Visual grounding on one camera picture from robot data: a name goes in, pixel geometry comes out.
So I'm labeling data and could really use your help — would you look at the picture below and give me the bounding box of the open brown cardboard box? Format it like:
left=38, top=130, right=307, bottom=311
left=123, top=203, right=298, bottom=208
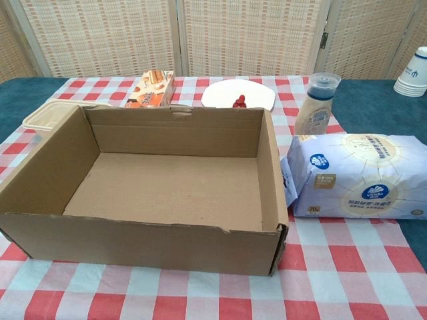
left=0, top=103, right=290, bottom=277

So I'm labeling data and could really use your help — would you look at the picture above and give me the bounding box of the orange biscuit box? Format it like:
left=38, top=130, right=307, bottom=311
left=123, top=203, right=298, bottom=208
left=125, top=70, right=177, bottom=109

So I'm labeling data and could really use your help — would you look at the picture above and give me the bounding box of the round white plate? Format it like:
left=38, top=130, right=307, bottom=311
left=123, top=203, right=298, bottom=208
left=201, top=79, right=276, bottom=113

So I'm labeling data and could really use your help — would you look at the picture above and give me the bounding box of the clear plastic cup jar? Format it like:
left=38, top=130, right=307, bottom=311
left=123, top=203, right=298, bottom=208
left=294, top=72, right=342, bottom=137

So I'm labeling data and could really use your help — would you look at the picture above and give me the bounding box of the red white checkered tablecloth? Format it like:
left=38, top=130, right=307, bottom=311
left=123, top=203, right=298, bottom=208
left=0, top=75, right=427, bottom=320

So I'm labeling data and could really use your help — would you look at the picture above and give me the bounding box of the woven folding screen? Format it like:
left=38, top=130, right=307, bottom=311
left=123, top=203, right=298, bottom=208
left=0, top=0, right=427, bottom=84

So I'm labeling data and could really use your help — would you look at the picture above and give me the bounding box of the beige plastic food container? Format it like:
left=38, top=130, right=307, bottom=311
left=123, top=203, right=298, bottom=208
left=21, top=98, right=113, bottom=131

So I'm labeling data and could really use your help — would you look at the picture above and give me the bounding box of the white paper cup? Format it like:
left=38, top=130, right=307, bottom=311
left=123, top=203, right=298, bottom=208
left=393, top=46, right=427, bottom=98

